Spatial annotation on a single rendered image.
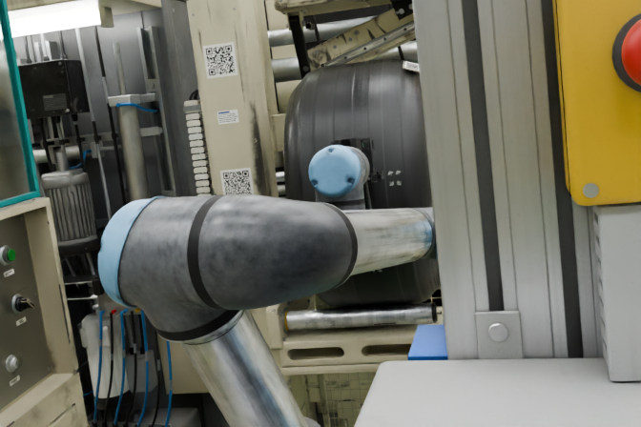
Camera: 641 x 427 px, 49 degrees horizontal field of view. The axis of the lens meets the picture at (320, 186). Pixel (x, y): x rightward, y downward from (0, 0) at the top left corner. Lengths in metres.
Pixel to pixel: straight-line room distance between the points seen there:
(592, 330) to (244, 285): 0.32
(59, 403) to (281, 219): 0.95
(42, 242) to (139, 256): 0.82
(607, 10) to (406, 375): 0.24
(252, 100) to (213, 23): 0.20
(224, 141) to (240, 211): 0.99
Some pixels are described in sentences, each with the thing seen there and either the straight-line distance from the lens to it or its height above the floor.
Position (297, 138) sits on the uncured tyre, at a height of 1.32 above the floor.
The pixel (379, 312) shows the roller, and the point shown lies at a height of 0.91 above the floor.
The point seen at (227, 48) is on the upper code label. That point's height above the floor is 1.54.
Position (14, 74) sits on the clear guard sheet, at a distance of 1.52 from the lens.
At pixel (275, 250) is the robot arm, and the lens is 0.65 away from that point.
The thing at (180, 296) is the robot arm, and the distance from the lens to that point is 0.71.
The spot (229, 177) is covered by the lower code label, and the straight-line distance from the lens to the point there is 1.66.
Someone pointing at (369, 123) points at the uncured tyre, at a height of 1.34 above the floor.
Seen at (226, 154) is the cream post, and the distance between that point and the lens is 1.65.
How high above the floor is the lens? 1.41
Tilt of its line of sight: 8 degrees down
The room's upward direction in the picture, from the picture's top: 7 degrees counter-clockwise
